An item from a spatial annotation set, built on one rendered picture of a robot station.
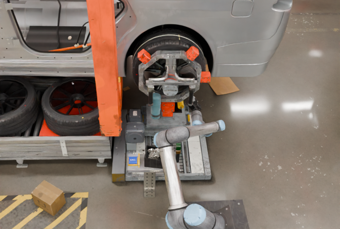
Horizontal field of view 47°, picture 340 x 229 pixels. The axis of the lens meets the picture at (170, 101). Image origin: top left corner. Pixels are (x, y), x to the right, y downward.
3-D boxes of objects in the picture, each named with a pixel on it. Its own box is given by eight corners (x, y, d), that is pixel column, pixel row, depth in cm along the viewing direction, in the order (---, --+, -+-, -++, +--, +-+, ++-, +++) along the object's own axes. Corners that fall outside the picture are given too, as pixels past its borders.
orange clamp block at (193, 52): (191, 55, 334) (198, 48, 329) (192, 61, 328) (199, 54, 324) (185, 52, 331) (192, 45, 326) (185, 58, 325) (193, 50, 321)
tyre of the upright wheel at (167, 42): (217, 55, 365) (166, 13, 332) (221, 71, 348) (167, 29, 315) (169, 94, 396) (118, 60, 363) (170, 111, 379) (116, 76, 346)
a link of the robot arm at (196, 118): (197, 133, 337) (189, 127, 331) (195, 122, 346) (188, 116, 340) (206, 128, 333) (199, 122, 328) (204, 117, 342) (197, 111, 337)
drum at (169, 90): (176, 81, 351) (177, 68, 341) (178, 97, 336) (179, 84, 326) (161, 81, 350) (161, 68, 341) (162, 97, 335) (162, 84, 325)
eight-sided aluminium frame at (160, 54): (197, 97, 366) (203, 50, 329) (197, 102, 361) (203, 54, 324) (138, 98, 362) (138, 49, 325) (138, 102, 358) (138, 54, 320)
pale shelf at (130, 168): (178, 155, 335) (178, 153, 333) (179, 172, 323) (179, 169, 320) (127, 156, 332) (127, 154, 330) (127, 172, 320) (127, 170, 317)
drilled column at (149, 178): (154, 187, 360) (155, 159, 331) (155, 197, 353) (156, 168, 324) (143, 187, 359) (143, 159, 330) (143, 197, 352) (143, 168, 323)
